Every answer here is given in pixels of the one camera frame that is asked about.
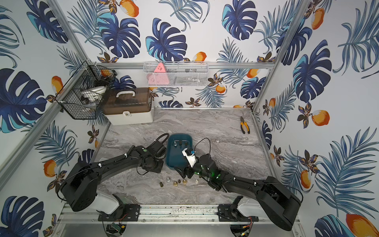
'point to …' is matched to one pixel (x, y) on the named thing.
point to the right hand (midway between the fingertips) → (179, 161)
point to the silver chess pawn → (168, 179)
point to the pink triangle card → (159, 77)
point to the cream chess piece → (196, 181)
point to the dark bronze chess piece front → (161, 184)
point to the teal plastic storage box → (174, 157)
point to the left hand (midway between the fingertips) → (158, 167)
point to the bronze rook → (180, 143)
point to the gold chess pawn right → (184, 181)
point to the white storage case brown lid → (128, 105)
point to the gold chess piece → (175, 183)
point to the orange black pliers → (245, 123)
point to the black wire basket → (82, 96)
